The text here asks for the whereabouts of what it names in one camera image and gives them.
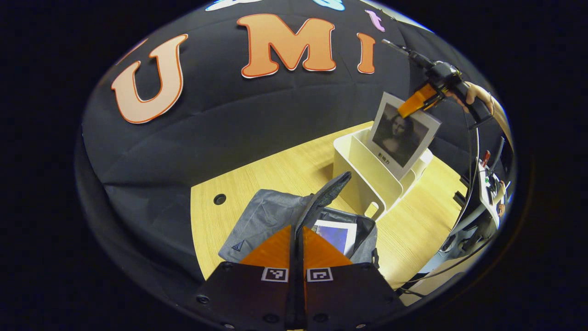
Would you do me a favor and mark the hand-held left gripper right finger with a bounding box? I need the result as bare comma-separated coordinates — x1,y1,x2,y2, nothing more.
298,226,405,331

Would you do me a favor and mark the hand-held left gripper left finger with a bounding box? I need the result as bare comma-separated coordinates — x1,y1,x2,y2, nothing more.
197,224,298,331

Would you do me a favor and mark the grey portrait cover book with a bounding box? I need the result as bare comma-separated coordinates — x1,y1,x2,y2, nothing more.
367,91,442,181

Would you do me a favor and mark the blue cover book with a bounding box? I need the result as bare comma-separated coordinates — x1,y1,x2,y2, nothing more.
312,219,358,257

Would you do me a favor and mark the grey schoolbag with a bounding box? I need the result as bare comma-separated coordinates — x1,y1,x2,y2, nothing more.
218,171,380,268

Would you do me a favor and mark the white bookshelf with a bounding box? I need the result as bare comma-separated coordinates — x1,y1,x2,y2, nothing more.
333,128,434,222

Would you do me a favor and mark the white control box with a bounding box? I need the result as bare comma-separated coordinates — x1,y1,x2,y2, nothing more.
477,161,507,222

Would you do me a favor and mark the black backdrop cloth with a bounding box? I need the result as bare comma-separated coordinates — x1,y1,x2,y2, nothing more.
76,0,506,295

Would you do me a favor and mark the black cable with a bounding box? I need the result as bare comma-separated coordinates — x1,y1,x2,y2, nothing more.
452,113,481,235

